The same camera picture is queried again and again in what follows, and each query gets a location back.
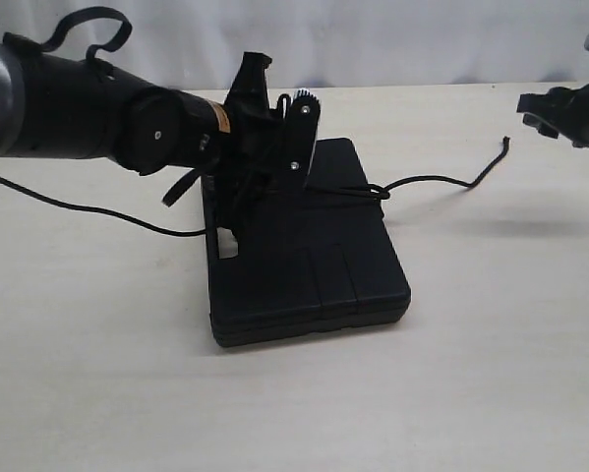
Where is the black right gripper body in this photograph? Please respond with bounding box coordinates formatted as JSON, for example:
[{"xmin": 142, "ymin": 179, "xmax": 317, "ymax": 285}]
[{"xmin": 516, "ymin": 83, "xmax": 589, "ymax": 148}]

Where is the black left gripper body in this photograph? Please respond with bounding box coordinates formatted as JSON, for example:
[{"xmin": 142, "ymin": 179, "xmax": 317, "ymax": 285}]
[{"xmin": 214, "ymin": 51, "xmax": 284, "ymax": 236}]

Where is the black plastic carrying case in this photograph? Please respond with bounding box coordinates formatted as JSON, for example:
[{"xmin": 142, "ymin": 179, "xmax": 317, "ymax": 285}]
[{"xmin": 201, "ymin": 137, "xmax": 413, "ymax": 350}]

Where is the black cord with loop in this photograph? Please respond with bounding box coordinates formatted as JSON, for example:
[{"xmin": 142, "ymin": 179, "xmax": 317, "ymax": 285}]
[{"xmin": 219, "ymin": 136, "xmax": 512, "ymax": 257}]

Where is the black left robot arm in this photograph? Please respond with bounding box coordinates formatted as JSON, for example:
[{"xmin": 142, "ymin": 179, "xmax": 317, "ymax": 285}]
[{"xmin": 0, "ymin": 34, "xmax": 286, "ymax": 232}]

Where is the white backdrop curtain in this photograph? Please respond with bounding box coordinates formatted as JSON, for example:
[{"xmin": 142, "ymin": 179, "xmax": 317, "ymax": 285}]
[{"xmin": 0, "ymin": 0, "xmax": 589, "ymax": 94}]

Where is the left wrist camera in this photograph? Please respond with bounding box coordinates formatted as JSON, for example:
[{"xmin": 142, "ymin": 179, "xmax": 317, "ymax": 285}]
[{"xmin": 275, "ymin": 88, "xmax": 321, "ymax": 193}]

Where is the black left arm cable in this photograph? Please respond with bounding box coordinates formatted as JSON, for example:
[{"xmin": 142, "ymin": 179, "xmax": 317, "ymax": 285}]
[{"xmin": 0, "ymin": 4, "xmax": 216, "ymax": 238}]

